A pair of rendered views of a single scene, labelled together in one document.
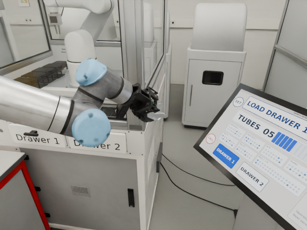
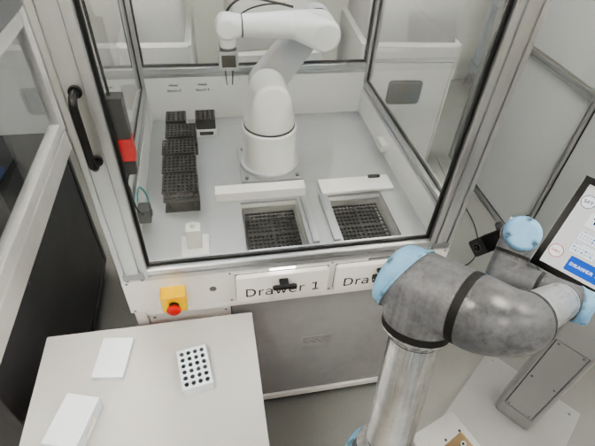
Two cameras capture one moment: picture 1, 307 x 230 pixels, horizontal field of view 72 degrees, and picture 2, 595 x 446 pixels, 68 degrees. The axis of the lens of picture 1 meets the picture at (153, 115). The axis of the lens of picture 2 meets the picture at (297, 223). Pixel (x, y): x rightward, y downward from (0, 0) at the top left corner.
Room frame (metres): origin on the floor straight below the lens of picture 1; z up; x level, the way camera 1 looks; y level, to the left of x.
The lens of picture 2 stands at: (0.06, 0.88, 1.95)
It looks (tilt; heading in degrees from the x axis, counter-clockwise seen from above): 43 degrees down; 338
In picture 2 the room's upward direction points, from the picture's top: 4 degrees clockwise
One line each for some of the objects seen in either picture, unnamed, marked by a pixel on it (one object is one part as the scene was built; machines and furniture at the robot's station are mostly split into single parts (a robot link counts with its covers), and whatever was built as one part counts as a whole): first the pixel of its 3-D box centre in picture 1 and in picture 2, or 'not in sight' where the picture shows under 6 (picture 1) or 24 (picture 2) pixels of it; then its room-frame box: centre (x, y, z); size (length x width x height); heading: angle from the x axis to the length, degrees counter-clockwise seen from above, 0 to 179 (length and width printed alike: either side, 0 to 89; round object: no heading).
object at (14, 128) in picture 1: (37, 135); (282, 283); (0.88, 0.59, 0.87); 0.29 x 0.02 x 0.11; 81
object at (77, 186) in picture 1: (96, 150); (274, 266); (1.35, 0.46, 0.40); 1.03 x 0.95 x 0.80; 81
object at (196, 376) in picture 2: not in sight; (195, 369); (0.73, 0.90, 0.78); 0.12 x 0.08 x 0.04; 0
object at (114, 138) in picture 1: (97, 141); (377, 272); (0.83, 0.28, 0.87); 0.29 x 0.02 x 0.11; 81
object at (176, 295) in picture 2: not in sight; (173, 299); (0.92, 0.92, 0.88); 0.07 x 0.05 x 0.07; 81
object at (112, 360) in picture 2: not in sight; (113, 357); (0.84, 1.11, 0.77); 0.13 x 0.09 x 0.02; 163
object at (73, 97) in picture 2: not in sight; (84, 134); (0.93, 1.01, 1.45); 0.05 x 0.03 x 0.19; 171
